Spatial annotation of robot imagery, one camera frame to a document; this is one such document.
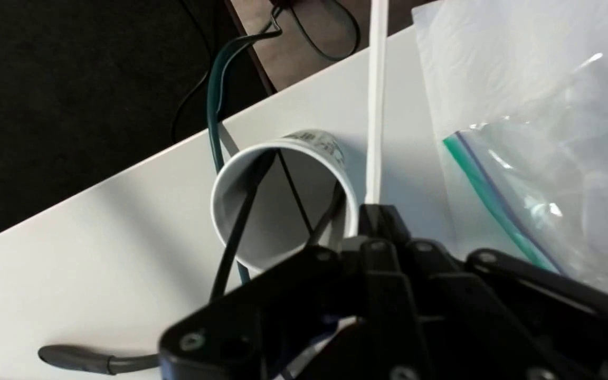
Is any green cable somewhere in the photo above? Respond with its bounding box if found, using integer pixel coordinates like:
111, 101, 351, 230
206, 21, 283, 286

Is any white printed paper cup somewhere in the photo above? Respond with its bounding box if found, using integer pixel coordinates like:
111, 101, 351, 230
210, 129, 360, 275

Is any white straw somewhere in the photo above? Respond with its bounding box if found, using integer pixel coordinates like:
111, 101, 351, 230
365, 0, 390, 205

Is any clear plastic zip bag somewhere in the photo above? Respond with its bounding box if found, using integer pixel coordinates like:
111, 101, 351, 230
411, 0, 608, 299

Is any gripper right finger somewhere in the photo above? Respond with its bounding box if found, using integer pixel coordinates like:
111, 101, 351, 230
381, 205, 608, 380

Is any thin black cable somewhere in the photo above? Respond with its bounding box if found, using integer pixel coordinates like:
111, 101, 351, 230
171, 0, 216, 144

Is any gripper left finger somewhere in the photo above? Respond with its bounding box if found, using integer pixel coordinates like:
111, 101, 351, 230
159, 205, 431, 380

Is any black cable with plug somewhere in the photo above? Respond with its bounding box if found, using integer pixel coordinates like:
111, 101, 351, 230
37, 344, 160, 376

